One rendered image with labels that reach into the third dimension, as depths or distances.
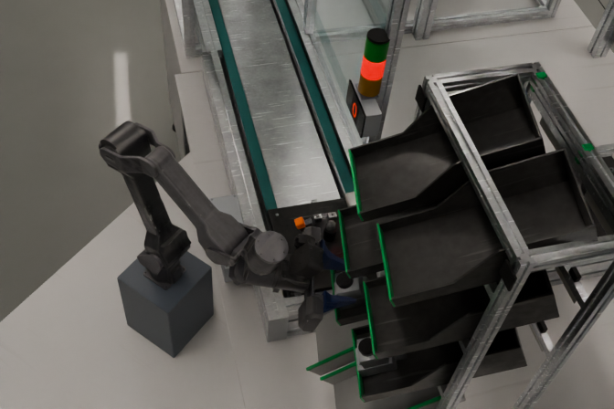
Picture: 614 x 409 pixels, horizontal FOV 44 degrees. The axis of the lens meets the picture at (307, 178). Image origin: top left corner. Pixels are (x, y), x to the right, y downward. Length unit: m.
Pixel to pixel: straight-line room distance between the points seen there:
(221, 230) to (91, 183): 1.91
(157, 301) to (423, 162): 0.67
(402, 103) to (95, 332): 1.09
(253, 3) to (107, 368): 1.26
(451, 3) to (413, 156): 1.55
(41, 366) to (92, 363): 0.11
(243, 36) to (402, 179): 1.27
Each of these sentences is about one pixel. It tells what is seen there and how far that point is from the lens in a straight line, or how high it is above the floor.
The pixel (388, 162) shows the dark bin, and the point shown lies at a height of 1.53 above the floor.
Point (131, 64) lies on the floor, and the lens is 3.66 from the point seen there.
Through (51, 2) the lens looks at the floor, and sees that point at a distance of 4.07.
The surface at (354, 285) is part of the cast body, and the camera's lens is 1.37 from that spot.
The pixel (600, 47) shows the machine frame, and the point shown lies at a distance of 2.62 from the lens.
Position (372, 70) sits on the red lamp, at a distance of 1.64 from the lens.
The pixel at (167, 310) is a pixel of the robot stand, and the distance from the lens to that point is 1.57.
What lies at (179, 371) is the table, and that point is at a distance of 1.73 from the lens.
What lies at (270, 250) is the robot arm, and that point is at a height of 1.40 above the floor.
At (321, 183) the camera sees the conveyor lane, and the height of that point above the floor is 0.92.
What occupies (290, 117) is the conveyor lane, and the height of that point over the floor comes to 0.92.
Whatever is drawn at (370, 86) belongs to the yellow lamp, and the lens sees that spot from 1.67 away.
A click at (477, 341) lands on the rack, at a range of 1.14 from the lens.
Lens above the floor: 2.42
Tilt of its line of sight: 50 degrees down
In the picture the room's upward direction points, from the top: 7 degrees clockwise
